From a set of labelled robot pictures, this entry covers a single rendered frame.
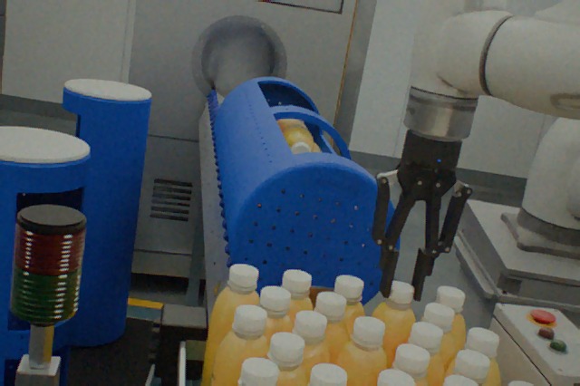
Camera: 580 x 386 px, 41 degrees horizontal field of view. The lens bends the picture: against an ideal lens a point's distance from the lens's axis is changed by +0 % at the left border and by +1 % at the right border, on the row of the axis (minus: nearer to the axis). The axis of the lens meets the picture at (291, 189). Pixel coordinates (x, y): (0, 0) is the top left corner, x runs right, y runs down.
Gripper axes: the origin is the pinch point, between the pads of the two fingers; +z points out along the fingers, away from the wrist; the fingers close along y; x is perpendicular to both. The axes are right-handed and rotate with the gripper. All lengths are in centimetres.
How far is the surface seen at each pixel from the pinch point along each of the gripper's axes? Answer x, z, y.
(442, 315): 8.2, 2.1, -3.5
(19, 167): -68, 12, 65
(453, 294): 0.6, 2.0, -7.6
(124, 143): -152, 25, 48
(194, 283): -213, 99, 16
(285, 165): -21.3, -8.0, 15.7
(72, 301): 27, -4, 42
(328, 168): -19.4, -8.8, 9.2
